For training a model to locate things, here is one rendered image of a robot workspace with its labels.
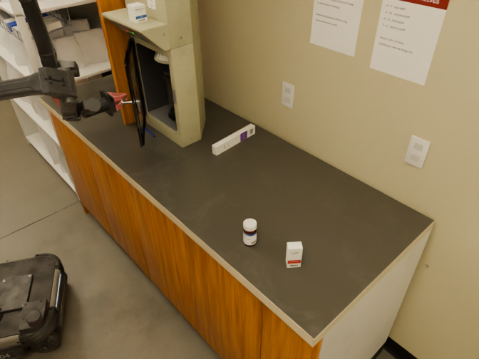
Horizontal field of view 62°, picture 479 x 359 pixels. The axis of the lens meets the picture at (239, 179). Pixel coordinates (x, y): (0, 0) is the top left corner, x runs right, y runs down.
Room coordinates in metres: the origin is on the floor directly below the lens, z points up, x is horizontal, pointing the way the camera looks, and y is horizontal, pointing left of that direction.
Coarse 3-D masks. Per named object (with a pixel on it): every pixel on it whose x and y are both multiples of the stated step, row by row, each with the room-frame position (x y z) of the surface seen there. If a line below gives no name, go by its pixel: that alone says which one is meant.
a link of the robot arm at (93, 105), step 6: (78, 102) 1.43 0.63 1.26; (84, 102) 1.40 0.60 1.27; (90, 102) 1.41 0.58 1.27; (96, 102) 1.42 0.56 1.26; (78, 108) 1.42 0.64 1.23; (84, 108) 1.38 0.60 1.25; (90, 108) 1.39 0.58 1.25; (96, 108) 1.40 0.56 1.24; (78, 114) 1.42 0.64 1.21; (90, 114) 1.42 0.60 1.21; (66, 120) 1.40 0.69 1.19; (72, 120) 1.41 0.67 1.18; (78, 120) 1.43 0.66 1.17
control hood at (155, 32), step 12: (108, 12) 1.73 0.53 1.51; (120, 12) 1.73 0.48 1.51; (120, 24) 1.62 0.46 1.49; (132, 24) 1.56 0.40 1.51; (144, 24) 1.56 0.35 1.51; (156, 24) 1.56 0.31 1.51; (144, 36) 1.53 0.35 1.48; (156, 36) 1.53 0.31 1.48; (168, 36) 1.56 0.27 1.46; (168, 48) 1.56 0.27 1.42
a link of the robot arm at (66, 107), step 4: (60, 68) 1.17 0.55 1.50; (64, 68) 1.18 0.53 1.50; (68, 68) 1.19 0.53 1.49; (60, 100) 1.21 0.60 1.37; (64, 100) 1.11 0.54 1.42; (68, 100) 1.11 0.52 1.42; (72, 100) 1.12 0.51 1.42; (60, 104) 1.28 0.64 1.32; (64, 104) 1.13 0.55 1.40; (68, 104) 1.14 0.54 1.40; (72, 104) 1.14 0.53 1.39; (64, 108) 1.29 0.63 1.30; (68, 108) 1.30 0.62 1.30; (72, 108) 1.31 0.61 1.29; (76, 108) 1.37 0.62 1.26; (64, 112) 1.34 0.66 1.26; (68, 112) 1.34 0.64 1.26; (72, 112) 1.35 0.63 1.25; (76, 112) 1.37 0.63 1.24; (64, 116) 1.36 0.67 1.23; (68, 116) 1.37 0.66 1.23; (72, 116) 1.38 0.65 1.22; (76, 116) 1.39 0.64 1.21
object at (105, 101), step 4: (100, 92) 1.54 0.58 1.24; (104, 96) 1.52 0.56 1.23; (108, 96) 1.50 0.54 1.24; (100, 100) 1.49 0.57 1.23; (104, 100) 1.50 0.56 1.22; (108, 100) 1.50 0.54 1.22; (104, 104) 1.49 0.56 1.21; (108, 104) 1.50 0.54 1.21; (100, 108) 1.47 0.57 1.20; (104, 108) 1.48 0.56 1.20; (108, 108) 1.50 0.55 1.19; (100, 112) 1.47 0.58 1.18; (108, 112) 1.51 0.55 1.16; (112, 116) 1.50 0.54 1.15
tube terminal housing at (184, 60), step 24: (144, 0) 1.68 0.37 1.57; (168, 0) 1.57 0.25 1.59; (192, 0) 1.72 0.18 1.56; (168, 24) 1.57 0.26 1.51; (192, 24) 1.67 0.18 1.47; (192, 48) 1.63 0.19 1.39; (192, 72) 1.63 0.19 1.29; (144, 96) 1.78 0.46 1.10; (192, 96) 1.62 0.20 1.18; (192, 120) 1.61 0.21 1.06
